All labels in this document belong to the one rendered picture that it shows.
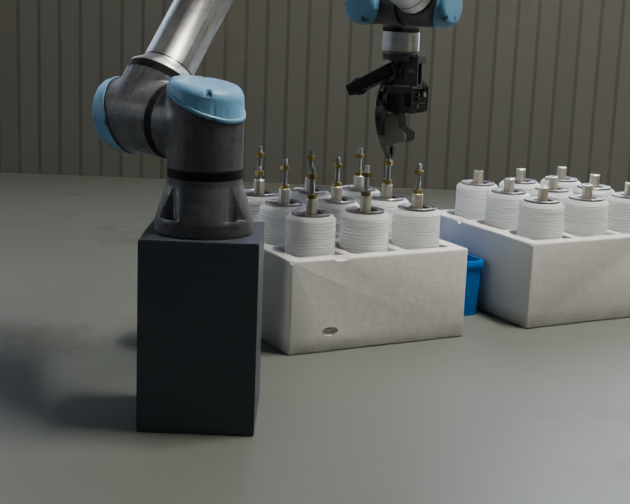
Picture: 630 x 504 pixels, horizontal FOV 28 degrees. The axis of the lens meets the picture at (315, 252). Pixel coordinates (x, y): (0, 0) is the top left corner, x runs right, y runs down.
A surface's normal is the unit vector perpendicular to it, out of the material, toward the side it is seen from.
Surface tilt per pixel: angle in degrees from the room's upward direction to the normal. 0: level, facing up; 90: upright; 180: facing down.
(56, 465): 0
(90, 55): 90
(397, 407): 0
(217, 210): 73
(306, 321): 90
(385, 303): 90
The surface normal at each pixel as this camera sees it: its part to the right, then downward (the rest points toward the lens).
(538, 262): 0.46, 0.20
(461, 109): 0.00, 0.21
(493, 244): -0.89, 0.07
